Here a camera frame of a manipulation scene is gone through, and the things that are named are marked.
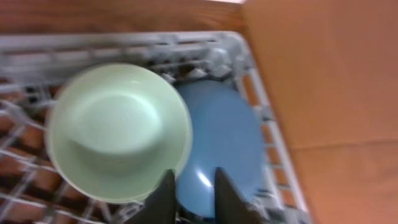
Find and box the grey dishwasher rack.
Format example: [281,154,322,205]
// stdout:
[1,31,312,223]

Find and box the mint green bowl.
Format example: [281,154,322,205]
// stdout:
[45,63,193,204]

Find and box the dark blue bowl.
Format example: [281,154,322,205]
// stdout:
[177,80,266,218]

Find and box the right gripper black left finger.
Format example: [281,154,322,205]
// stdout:
[124,169,177,224]

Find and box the brown cardboard sheet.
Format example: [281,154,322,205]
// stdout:
[243,0,397,223]

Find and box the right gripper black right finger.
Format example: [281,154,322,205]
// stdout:
[214,167,261,224]

